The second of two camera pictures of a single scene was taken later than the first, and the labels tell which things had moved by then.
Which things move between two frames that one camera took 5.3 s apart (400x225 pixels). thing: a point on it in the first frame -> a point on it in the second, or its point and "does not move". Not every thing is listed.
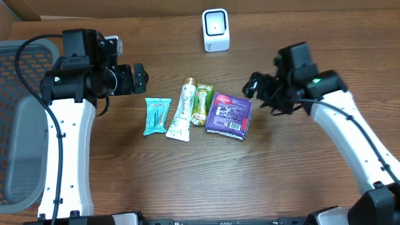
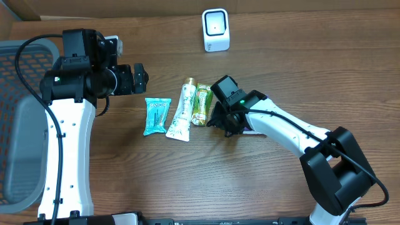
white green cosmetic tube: x=179 y=129 does not move
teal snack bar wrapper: x=157 y=110 does not move
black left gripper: x=130 y=87 does not move
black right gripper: x=267 y=81 -> x=220 y=120
